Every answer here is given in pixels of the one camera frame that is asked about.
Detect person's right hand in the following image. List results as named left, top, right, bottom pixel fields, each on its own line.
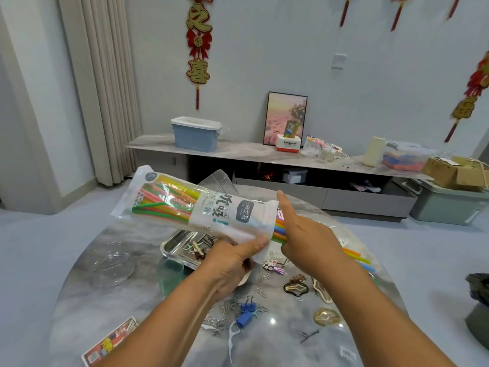
left=275, top=189, right=345, bottom=276

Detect person's left hand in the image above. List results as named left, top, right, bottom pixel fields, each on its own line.
left=200, top=234, right=270, bottom=299

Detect pile of floss picks and clips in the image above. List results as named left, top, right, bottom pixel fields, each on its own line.
left=183, top=233, right=345, bottom=345

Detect clear printed plastic bag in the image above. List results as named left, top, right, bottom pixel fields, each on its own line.
left=111, top=164, right=280, bottom=245

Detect metal tray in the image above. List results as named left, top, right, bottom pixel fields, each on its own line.
left=160, top=229, right=257, bottom=287

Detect pile of colourful straws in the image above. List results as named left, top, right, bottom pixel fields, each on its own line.
left=131, top=175, right=377, bottom=274

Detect colourful matchbox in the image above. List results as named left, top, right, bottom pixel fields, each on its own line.
left=81, top=316, right=140, bottom=367

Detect person's left forearm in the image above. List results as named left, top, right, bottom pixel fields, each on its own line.
left=95, top=275, right=230, bottom=367

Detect person's right forearm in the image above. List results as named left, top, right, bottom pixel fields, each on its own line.
left=321, top=252, right=455, bottom=367

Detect translucent green plastic cup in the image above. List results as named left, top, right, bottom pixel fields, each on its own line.
left=156, top=259, right=188, bottom=295

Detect white box in cabinet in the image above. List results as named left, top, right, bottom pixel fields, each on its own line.
left=282, top=169, right=309, bottom=185

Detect loose papers in cabinet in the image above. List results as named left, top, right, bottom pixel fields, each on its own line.
left=351, top=179, right=383, bottom=193

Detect clear ribbed organizer box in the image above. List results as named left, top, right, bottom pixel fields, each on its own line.
left=199, top=169, right=239, bottom=197

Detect clear bag of snacks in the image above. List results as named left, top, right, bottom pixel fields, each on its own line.
left=304, top=136, right=328, bottom=158

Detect white and red small box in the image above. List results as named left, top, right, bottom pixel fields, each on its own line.
left=275, top=135, right=303, bottom=153

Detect cream paper roll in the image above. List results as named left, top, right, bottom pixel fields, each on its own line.
left=362, top=136, right=387, bottom=168

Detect grey cabinet with marble top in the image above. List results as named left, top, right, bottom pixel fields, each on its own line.
left=126, top=134, right=421, bottom=220

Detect clear round plastic bowl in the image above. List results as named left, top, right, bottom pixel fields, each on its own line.
left=83, top=242, right=137, bottom=287

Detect framed pink picture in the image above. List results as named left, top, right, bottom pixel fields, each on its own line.
left=263, top=91, right=309, bottom=147

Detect clear storage box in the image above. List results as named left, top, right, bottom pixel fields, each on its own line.
left=382, top=140, right=438, bottom=173

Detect blue storage box white lid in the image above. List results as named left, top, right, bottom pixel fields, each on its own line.
left=170, top=116, right=223, bottom=153

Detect grey green storage bin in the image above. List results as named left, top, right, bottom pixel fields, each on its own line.
left=397, top=175, right=489, bottom=226

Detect cardboard box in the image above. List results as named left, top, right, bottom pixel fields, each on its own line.
left=422, top=155, right=489, bottom=192

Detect trash bin with black bag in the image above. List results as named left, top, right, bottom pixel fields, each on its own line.
left=465, top=273, right=489, bottom=350

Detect beige curtain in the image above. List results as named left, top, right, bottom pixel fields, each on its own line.
left=60, top=0, right=142, bottom=187

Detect red gold string wall hanging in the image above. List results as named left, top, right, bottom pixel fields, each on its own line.
left=445, top=51, right=489, bottom=144

